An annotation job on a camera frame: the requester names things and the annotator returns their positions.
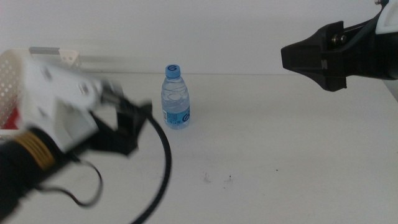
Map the small water bottle blue cap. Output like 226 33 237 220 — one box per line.
160 63 191 130

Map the red soda can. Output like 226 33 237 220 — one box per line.
1 106 21 130

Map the white perforated plastic basket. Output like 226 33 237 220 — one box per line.
0 46 82 141

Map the black right camera cable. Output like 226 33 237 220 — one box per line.
341 0 390 52

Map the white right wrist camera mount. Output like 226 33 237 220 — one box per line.
374 0 398 36

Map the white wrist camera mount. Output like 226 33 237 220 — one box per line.
374 0 398 36
17 57 105 154

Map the thick black braided cable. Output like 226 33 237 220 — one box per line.
101 81 174 224

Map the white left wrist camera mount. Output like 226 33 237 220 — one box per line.
17 57 105 154

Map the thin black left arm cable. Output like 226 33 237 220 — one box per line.
34 157 104 209

